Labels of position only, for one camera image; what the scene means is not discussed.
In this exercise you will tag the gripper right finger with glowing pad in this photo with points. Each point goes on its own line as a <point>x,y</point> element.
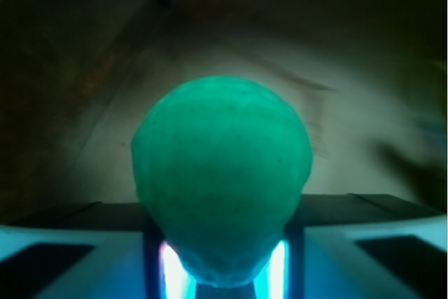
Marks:
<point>359,246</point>

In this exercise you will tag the green dimpled foam ball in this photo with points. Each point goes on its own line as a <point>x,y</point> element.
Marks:
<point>220,163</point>

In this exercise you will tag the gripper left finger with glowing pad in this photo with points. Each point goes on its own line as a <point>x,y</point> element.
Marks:
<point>91,250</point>

